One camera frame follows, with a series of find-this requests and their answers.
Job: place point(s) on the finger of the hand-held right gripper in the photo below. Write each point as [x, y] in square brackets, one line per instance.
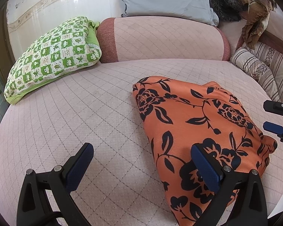
[273, 106]
[272, 126]

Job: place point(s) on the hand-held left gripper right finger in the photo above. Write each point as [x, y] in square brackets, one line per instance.
[206, 167]

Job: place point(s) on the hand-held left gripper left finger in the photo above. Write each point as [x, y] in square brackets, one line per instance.
[79, 167]

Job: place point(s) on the orange floral garment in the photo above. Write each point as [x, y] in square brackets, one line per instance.
[202, 131]

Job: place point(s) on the beige striped cushion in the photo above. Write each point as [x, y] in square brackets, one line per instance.
[261, 68]

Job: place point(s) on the pink quilted bed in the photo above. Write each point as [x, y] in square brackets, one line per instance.
[85, 113]

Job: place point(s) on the brown patterned cloth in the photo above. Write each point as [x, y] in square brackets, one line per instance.
[254, 11]

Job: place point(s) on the dark furry cloth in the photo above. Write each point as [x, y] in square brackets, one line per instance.
[226, 4]

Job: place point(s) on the green checkered pillow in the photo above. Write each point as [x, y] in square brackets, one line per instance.
[56, 56]

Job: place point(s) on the pink bolster cushion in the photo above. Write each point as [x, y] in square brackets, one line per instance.
[165, 38]

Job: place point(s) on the grey pillow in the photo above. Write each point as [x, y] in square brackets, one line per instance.
[169, 0]

